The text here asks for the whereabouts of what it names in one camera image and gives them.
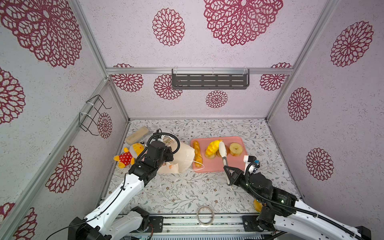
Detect yellow plush toy red dress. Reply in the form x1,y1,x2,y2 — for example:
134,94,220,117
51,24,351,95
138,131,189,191
114,143,145,169

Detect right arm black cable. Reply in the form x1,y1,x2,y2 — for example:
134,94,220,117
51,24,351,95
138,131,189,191
244,163,365,240

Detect clear tape roll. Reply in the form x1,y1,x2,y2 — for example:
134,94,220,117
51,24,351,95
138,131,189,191
196,206,215,228

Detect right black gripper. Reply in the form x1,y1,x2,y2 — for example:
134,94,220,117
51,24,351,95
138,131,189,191
224,165,264,205

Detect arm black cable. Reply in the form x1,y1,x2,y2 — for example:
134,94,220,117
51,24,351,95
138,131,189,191
44,129,181,240
244,163,365,240

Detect round orange fake bun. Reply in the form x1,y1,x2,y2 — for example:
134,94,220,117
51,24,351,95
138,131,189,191
216,145,230,158

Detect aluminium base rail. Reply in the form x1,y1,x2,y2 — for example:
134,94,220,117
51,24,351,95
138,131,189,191
116,212,331,240

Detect grey wall shelf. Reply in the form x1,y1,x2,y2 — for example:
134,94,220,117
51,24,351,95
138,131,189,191
171,69,250,90

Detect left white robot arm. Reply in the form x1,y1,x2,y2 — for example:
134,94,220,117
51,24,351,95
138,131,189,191
68,153,173,240

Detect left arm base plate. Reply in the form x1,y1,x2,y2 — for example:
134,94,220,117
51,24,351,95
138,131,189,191
132,216,164,234

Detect pink plastic tray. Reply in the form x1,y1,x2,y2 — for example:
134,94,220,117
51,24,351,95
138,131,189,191
190,137,247,173

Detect yellow fake croissant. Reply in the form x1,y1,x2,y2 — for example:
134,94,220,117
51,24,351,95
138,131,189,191
205,140,222,159

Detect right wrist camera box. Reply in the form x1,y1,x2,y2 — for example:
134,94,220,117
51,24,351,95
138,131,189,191
244,155,261,174

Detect white paper bag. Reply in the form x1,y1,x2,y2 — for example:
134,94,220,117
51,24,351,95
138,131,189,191
157,142,205,175

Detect yellow ring-shaped fake bread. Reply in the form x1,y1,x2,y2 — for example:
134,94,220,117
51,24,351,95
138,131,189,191
229,143,244,157

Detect steel tongs cream tips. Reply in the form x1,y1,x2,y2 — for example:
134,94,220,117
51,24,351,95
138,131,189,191
219,142,228,170

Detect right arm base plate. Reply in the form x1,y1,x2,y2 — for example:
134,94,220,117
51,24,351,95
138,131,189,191
242,215,264,232

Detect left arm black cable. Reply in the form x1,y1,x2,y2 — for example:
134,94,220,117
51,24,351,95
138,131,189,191
44,129,181,240

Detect long twisted fake bread stick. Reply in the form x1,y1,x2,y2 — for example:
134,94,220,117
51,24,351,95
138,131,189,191
193,141,203,168

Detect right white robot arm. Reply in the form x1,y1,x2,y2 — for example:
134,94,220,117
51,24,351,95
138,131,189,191
224,163,372,240

